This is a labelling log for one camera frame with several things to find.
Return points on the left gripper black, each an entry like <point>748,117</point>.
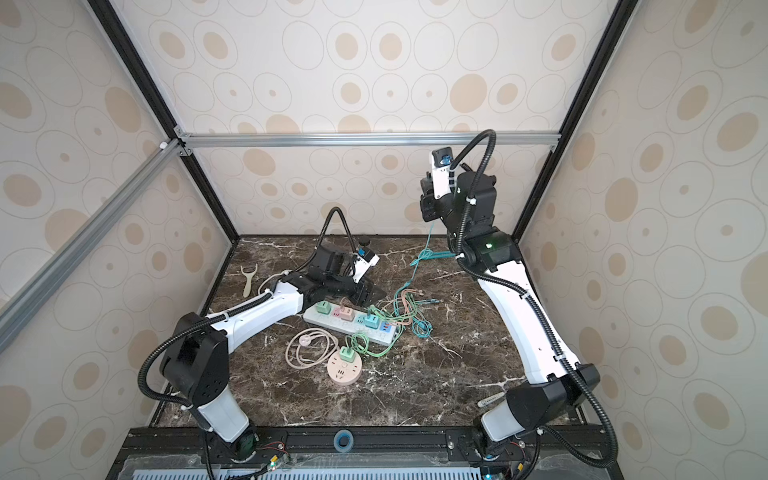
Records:
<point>366,301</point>

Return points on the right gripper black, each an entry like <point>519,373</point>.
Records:
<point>428,201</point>

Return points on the green charger plug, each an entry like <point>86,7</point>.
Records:
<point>324,307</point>
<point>347,354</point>

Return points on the pink charger plug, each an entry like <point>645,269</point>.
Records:
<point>346,313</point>

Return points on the teal charger plug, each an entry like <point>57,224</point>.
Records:
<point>371,321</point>

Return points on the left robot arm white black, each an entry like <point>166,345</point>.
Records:
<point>192,367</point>

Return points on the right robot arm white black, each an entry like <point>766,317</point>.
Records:
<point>458,192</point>

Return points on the white colourful power strip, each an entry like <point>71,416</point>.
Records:
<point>384,335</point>

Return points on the cream vegetable peeler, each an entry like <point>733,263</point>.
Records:
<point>248,275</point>

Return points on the pink round socket hub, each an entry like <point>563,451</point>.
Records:
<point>344,372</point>

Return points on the blue tape roll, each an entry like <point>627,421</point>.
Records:
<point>343,441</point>

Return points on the silver aluminium bar back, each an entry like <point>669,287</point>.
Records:
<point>372,139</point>

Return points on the silver aluminium bar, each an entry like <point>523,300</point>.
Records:
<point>22,308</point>
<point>372,139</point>

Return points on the silver aluminium bar left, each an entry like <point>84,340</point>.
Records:
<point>22,308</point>

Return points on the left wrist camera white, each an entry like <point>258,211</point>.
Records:
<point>364,260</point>

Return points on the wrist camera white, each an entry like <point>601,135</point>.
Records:
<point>364,260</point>
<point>442,173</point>

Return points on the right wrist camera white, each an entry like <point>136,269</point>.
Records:
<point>442,173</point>

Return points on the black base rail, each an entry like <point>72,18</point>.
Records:
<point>378,453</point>

